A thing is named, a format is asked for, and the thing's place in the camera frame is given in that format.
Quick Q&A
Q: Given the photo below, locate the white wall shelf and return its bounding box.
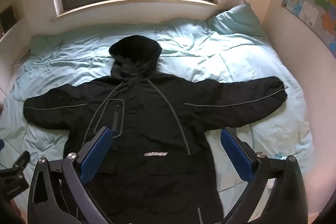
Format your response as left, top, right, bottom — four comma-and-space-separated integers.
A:
0, 0, 30, 38

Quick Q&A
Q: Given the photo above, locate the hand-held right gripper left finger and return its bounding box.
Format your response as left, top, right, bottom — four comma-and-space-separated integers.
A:
28, 126, 113, 224

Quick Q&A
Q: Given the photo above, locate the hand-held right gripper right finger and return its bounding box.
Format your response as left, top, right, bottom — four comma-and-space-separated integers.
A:
220, 127, 306, 224

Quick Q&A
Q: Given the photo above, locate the black hooded jacket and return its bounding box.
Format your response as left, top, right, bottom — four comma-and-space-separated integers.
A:
23, 35, 286, 224

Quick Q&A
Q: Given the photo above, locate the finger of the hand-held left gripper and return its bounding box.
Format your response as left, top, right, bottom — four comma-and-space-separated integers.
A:
12, 151, 31, 170

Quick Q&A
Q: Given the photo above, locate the light blue quilt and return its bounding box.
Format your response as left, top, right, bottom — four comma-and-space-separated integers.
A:
0, 2, 314, 193

